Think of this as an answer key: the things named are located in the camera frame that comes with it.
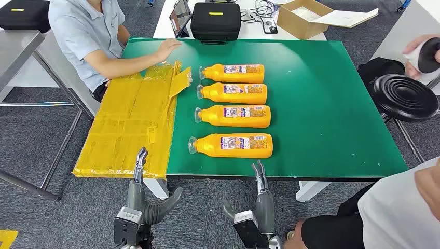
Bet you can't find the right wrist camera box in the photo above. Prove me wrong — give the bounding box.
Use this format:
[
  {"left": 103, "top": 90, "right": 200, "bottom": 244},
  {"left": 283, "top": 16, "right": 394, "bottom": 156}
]
[{"left": 233, "top": 210, "right": 270, "bottom": 249}]

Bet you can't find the green table mat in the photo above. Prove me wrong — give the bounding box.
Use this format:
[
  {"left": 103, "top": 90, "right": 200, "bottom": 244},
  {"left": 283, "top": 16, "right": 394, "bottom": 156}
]
[{"left": 118, "top": 37, "right": 410, "bottom": 182}]

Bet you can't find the white table leg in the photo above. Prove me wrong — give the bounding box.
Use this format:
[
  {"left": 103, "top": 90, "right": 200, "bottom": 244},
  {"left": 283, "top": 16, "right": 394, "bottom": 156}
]
[
  {"left": 142, "top": 178, "right": 171, "bottom": 201},
  {"left": 296, "top": 181, "right": 333, "bottom": 203}
]

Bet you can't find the person's right hand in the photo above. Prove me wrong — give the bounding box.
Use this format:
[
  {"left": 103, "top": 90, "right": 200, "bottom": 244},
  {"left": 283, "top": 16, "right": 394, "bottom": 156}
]
[{"left": 155, "top": 38, "right": 183, "bottom": 63}]

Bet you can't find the person's hand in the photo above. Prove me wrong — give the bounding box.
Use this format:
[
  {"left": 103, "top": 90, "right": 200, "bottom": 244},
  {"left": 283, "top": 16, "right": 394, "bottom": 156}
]
[{"left": 403, "top": 33, "right": 440, "bottom": 80}]

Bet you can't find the white packing sheet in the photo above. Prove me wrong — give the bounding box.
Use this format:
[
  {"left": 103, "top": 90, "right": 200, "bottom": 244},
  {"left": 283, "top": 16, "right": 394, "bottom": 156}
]
[{"left": 291, "top": 6, "right": 322, "bottom": 22}]

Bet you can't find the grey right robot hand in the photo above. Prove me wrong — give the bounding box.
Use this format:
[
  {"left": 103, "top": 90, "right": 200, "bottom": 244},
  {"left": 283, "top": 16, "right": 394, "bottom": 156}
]
[{"left": 222, "top": 159, "right": 276, "bottom": 237}]

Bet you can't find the yellow taped cardboard sheet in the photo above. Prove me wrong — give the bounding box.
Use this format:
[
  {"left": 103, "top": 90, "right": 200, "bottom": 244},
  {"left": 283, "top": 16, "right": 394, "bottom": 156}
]
[{"left": 72, "top": 61, "right": 193, "bottom": 180}]

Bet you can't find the brown cardboard box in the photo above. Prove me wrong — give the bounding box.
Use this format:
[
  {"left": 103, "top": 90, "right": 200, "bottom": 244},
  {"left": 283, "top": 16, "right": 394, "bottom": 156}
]
[{"left": 277, "top": 0, "right": 335, "bottom": 41}]

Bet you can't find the black cable bundle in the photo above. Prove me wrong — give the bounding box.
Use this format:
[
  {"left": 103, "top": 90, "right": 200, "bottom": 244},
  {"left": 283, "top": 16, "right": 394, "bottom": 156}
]
[{"left": 240, "top": 0, "right": 279, "bottom": 24}]

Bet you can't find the white table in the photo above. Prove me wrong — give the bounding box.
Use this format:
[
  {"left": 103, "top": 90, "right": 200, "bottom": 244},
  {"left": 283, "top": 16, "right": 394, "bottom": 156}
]
[
  {"left": 153, "top": 0, "right": 327, "bottom": 42},
  {"left": 371, "top": 0, "right": 440, "bottom": 95}
]

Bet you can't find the black carrying case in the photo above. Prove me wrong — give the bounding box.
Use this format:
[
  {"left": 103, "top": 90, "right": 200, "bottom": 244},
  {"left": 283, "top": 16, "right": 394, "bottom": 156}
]
[
  {"left": 190, "top": 2, "right": 242, "bottom": 45},
  {"left": 0, "top": 0, "right": 51, "bottom": 34}
]

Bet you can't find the black handheld device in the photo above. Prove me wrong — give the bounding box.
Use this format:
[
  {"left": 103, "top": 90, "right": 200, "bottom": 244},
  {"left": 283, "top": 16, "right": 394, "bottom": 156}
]
[{"left": 260, "top": 16, "right": 279, "bottom": 35}]

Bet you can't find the black bag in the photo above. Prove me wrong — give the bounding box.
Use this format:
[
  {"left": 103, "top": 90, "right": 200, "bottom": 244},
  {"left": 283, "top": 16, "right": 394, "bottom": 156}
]
[{"left": 357, "top": 57, "right": 406, "bottom": 91}]

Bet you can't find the black tablet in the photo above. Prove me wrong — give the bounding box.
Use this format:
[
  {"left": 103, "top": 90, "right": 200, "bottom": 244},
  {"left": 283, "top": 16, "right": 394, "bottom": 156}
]
[{"left": 169, "top": 0, "right": 193, "bottom": 38}]

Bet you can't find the white black round device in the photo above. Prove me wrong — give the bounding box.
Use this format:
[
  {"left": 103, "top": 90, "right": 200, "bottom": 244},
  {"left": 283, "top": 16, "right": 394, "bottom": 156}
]
[{"left": 403, "top": 37, "right": 440, "bottom": 74}]

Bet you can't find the person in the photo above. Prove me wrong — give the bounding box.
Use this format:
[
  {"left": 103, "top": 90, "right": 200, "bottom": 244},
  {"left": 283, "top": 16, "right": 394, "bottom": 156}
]
[
  {"left": 48, "top": 0, "right": 183, "bottom": 103},
  {"left": 283, "top": 33, "right": 440, "bottom": 249}
]

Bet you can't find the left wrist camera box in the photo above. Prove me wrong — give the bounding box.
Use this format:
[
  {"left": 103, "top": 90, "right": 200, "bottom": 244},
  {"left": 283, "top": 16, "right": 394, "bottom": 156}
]
[{"left": 114, "top": 207, "right": 142, "bottom": 246}]

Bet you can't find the orange detergent bottle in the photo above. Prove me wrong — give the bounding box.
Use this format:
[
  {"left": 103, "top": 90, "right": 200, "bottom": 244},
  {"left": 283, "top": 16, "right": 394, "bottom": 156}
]
[
  {"left": 194, "top": 104, "right": 272, "bottom": 129},
  {"left": 196, "top": 82, "right": 268, "bottom": 105},
  {"left": 188, "top": 133, "right": 273, "bottom": 159},
  {"left": 199, "top": 63, "right": 265, "bottom": 84}
]

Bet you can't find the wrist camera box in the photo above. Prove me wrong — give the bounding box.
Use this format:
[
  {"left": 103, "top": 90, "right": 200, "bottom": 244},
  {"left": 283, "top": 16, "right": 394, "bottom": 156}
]
[
  {"left": 233, "top": 210, "right": 270, "bottom": 249},
  {"left": 114, "top": 207, "right": 142, "bottom": 246}
]

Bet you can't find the black round stool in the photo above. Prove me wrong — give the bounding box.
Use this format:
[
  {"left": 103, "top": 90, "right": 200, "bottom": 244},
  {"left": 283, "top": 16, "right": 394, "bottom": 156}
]
[{"left": 370, "top": 74, "right": 440, "bottom": 164}]

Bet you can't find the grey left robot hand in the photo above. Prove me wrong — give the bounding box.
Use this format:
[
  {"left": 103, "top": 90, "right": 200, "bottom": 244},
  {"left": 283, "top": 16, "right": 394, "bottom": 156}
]
[{"left": 127, "top": 147, "right": 185, "bottom": 214}]

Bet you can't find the grey metal table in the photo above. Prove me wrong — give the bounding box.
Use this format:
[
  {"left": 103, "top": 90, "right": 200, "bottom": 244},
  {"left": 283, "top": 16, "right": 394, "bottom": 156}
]
[{"left": 0, "top": 30, "right": 85, "bottom": 202}]

